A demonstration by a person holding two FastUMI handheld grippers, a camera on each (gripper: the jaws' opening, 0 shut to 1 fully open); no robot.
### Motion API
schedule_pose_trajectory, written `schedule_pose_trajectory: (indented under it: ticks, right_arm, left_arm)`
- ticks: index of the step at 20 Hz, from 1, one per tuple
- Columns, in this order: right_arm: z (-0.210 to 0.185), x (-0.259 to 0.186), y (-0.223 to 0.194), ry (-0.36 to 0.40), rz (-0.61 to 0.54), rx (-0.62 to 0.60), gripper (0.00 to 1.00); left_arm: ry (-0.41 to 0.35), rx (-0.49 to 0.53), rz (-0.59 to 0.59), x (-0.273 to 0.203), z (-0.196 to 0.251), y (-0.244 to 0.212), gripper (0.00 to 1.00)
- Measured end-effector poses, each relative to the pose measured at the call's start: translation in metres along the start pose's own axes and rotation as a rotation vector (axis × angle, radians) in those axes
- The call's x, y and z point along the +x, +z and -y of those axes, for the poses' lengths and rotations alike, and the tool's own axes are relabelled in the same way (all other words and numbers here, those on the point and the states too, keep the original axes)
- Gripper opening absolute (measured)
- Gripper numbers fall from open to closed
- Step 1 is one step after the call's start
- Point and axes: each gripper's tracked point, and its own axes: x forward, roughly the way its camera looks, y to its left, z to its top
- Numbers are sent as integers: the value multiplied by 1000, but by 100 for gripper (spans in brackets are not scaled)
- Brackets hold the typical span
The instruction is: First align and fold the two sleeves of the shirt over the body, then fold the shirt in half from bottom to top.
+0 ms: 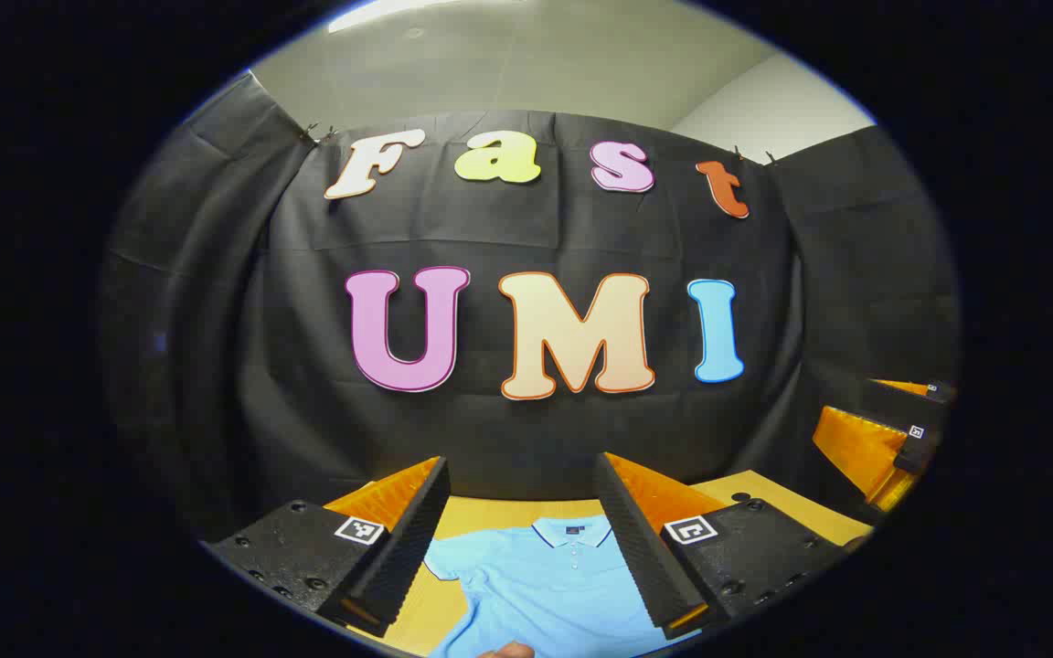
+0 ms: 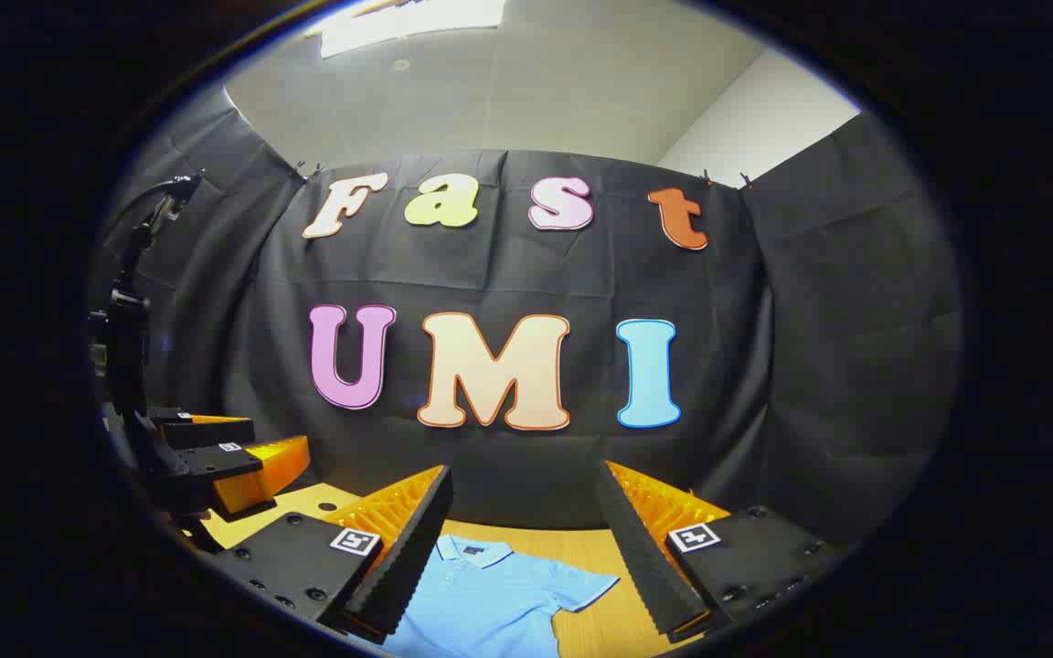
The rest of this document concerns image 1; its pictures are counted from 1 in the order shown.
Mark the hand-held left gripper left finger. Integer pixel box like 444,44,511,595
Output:
207,455,452,639

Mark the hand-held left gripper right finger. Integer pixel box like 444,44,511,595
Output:
592,451,856,641

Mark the light blue polo T-shirt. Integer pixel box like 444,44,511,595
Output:
423,515,701,658

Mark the black backdrop cloth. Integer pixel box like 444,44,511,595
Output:
99,73,962,540

